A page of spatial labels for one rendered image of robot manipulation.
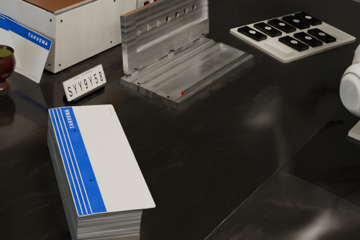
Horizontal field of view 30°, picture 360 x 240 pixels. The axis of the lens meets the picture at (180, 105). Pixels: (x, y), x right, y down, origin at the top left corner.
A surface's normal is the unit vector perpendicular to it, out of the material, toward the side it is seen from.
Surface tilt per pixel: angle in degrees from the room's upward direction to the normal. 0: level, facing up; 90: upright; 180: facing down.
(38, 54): 69
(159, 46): 80
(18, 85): 0
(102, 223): 90
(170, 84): 0
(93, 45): 90
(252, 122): 0
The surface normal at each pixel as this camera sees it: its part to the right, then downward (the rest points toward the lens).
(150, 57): 0.83, 0.22
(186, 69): 0.12, -0.86
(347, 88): -0.91, 0.18
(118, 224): 0.30, 0.51
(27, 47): -0.53, 0.00
